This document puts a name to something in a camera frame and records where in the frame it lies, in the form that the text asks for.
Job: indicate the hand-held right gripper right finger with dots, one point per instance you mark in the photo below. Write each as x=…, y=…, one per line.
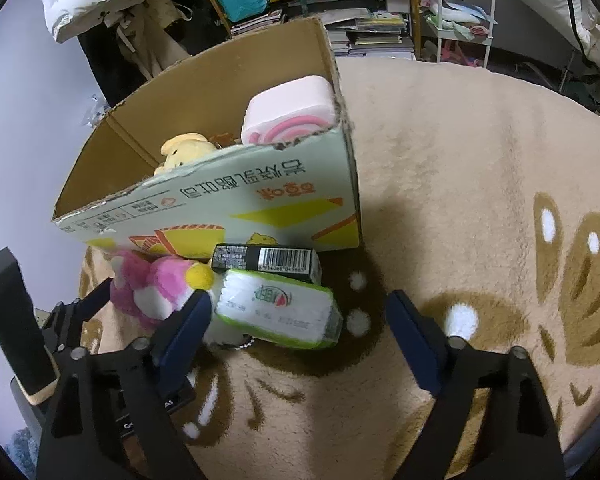
x=415, y=345

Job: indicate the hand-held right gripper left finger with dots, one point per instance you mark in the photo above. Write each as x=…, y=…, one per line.
x=185, y=332

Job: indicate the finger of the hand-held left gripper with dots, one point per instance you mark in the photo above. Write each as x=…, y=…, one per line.
x=92, y=300

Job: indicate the pink plush toy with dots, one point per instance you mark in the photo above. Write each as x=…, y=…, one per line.
x=155, y=285

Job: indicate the green tissue pack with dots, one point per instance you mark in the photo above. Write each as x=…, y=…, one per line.
x=275, y=307

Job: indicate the cardboard box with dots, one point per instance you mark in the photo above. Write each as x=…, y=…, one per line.
x=260, y=195

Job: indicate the yellow plush dog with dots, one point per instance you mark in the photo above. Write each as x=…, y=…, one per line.
x=185, y=152

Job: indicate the pink swirl roll plush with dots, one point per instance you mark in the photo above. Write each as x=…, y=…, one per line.
x=290, y=105

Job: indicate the black barcode box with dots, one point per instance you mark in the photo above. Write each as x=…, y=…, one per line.
x=265, y=260

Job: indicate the beige patterned blanket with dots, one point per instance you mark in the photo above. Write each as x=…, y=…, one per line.
x=455, y=185

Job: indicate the black coat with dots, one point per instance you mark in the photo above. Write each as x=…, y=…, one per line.
x=105, y=65

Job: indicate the stack of magazines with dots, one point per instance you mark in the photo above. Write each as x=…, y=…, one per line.
x=375, y=32

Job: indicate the stack of books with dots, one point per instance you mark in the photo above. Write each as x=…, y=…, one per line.
x=257, y=21

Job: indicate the white rolling cart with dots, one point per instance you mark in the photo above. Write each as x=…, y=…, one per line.
x=460, y=20

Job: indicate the wooden shelf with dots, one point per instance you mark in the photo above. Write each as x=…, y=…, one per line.
x=415, y=15

